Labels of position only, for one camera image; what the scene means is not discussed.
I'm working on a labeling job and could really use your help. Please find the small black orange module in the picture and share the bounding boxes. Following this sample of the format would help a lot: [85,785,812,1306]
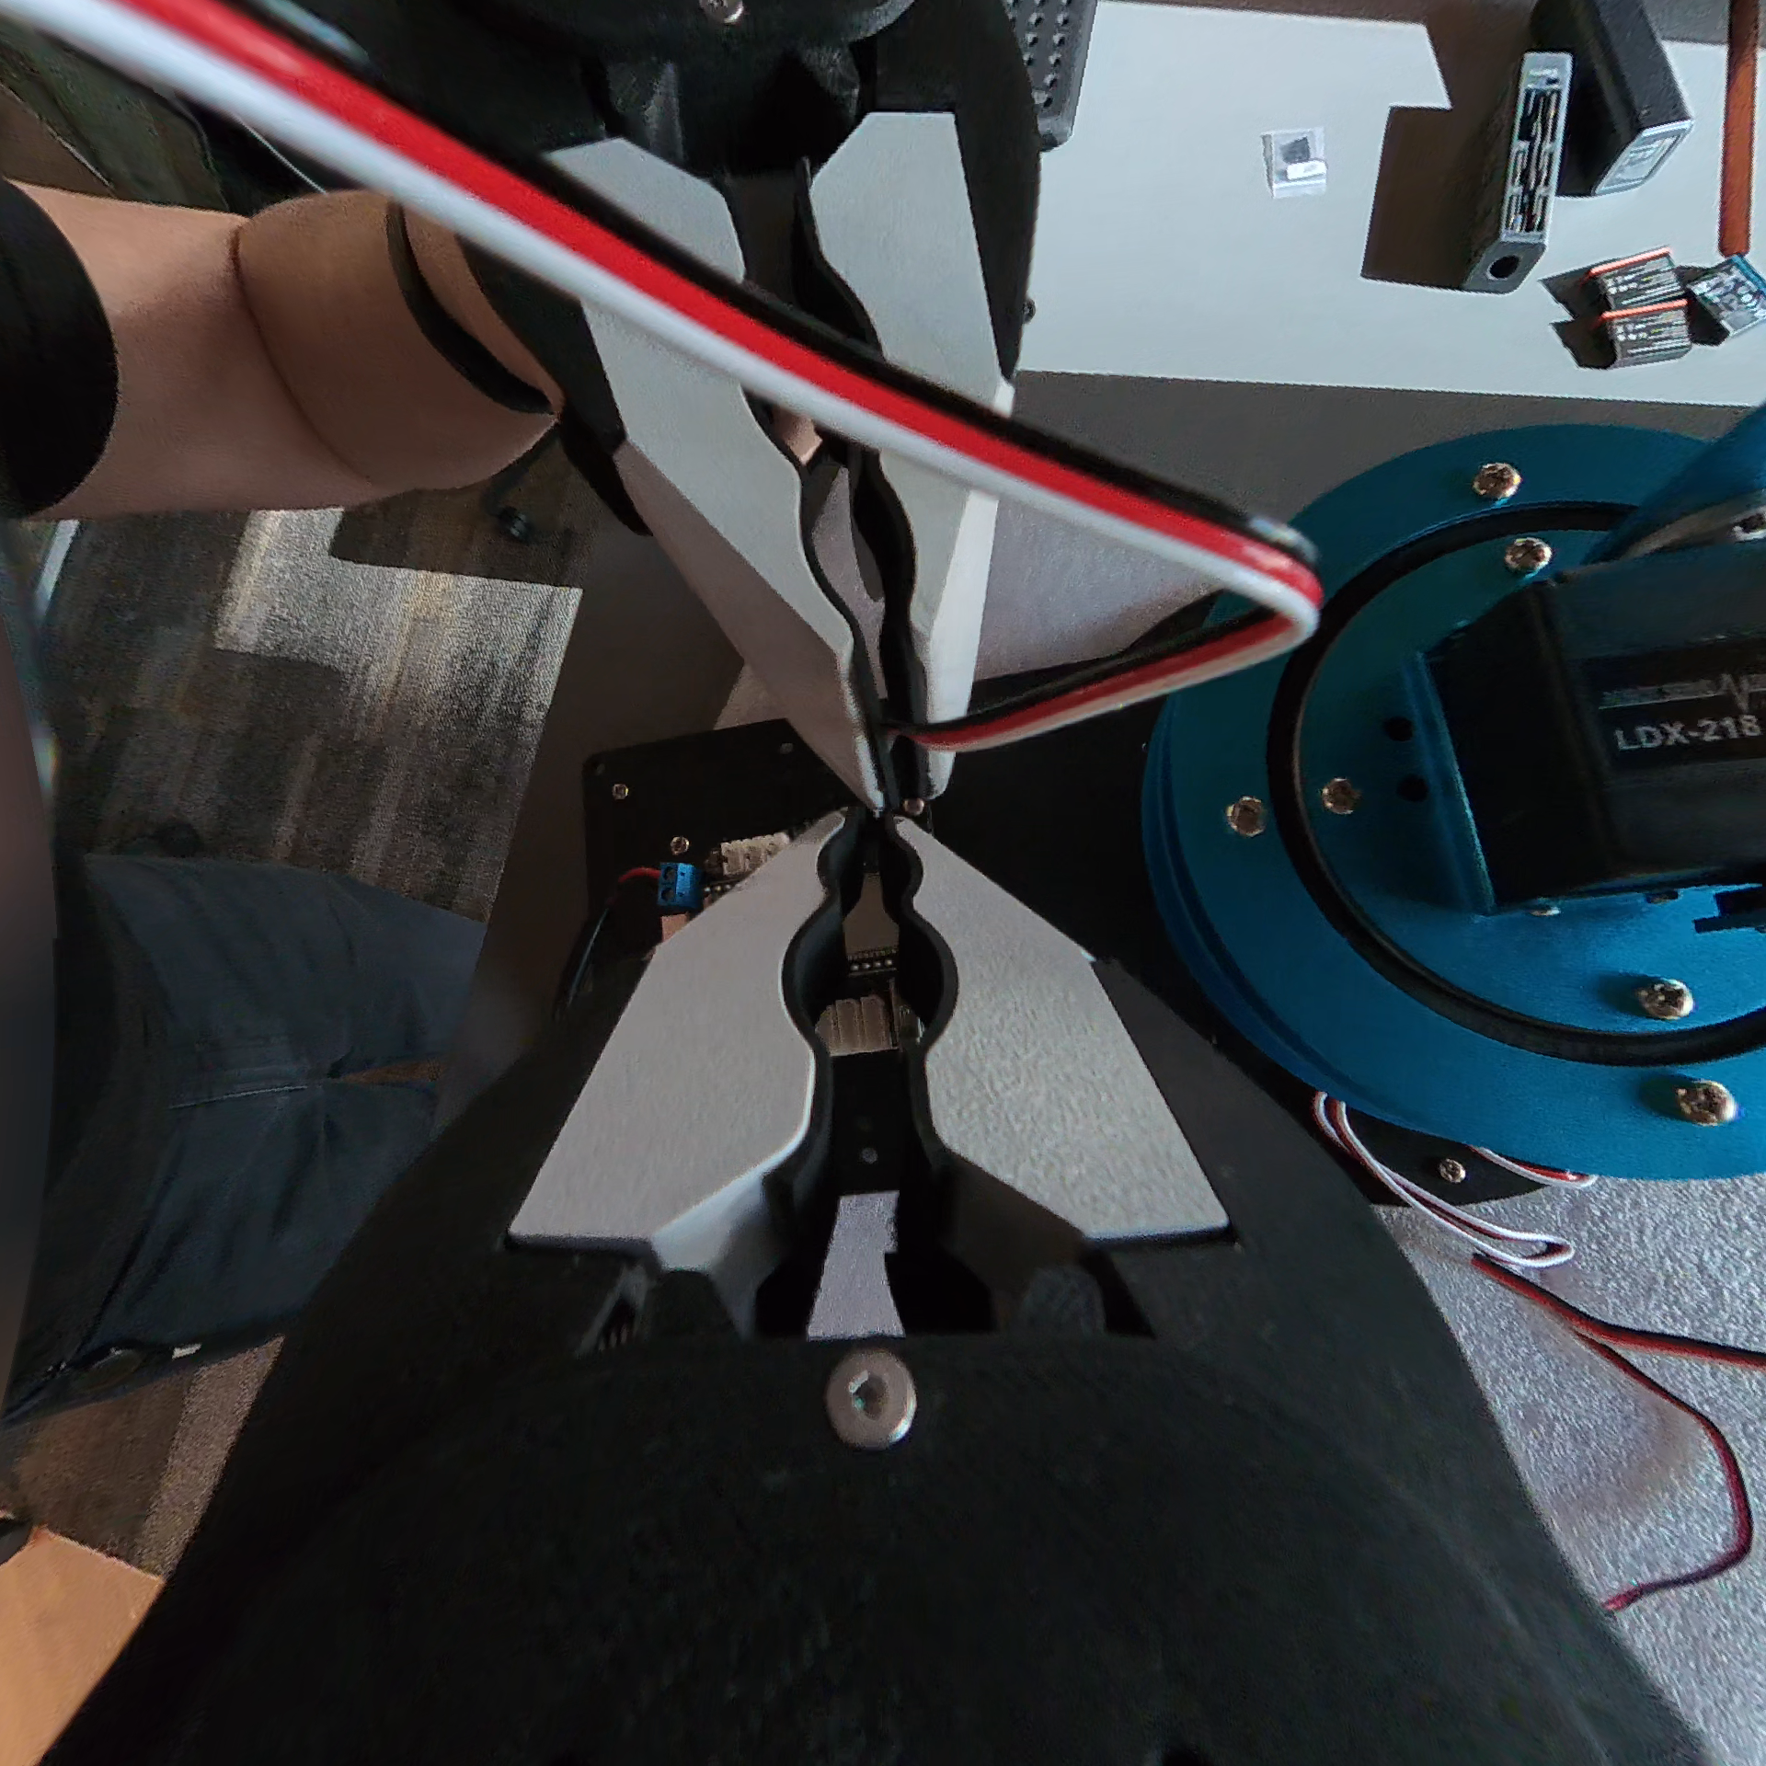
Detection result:
[1571,302,1696,372]
[1558,245,1688,316]

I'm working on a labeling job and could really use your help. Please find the light grey desk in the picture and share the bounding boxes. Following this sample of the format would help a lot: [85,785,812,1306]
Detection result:
[709,0,1766,1766]

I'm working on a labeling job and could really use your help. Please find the person's dark pants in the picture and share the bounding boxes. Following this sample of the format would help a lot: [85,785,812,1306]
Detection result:
[0,846,492,1429]

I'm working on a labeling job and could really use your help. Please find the thin white red servo cable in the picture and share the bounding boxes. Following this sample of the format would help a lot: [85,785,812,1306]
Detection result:
[1309,1087,1599,1274]

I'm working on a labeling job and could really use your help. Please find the black grey patterned charger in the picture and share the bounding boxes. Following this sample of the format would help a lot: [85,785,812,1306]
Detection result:
[1464,49,1577,294]

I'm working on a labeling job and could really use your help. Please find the brown cardboard box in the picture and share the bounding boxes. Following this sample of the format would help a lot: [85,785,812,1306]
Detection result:
[0,1518,171,1766]

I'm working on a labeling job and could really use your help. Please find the black controller circuit board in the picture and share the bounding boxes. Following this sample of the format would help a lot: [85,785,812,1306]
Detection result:
[582,723,968,1202]

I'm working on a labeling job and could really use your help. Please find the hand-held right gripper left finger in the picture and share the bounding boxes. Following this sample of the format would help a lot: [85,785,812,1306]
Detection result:
[507,812,867,1333]

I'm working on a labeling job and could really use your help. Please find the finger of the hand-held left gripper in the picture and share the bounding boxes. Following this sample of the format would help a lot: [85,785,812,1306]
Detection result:
[551,136,898,818]
[806,109,1024,803]

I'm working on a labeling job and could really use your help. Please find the black red white servo cable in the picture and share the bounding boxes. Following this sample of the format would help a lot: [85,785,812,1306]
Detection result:
[0,0,1328,957]

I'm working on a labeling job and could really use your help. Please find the thin red black wire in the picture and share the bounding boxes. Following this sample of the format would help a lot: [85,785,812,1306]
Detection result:
[1470,1248,1757,1613]

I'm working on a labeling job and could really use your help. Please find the person's left forearm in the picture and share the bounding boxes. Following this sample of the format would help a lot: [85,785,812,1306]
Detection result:
[0,179,328,523]

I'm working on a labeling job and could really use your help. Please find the black power adapter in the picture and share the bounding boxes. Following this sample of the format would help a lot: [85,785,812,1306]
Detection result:
[1529,0,1698,197]

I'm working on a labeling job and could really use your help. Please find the small blue module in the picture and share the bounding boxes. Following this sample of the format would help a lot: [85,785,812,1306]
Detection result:
[1686,251,1766,344]

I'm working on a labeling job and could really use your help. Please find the brown stick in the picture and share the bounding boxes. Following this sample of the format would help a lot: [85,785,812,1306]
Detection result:
[1717,0,1766,259]

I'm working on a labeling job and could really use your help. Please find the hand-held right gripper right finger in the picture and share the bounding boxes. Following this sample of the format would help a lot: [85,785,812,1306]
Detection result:
[884,812,1233,1328]

